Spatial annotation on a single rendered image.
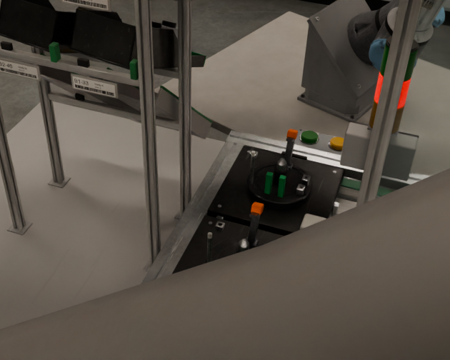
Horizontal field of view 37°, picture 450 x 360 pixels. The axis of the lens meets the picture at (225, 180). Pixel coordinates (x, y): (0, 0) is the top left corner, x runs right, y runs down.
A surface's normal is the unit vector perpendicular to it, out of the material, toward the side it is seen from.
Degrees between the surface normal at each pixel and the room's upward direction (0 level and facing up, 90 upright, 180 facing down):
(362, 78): 44
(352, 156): 90
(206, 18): 0
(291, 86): 0
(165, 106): 90
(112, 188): 0
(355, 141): 90
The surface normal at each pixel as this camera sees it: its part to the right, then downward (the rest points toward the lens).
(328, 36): 0.57, -0.27
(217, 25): 0.04, -0.77
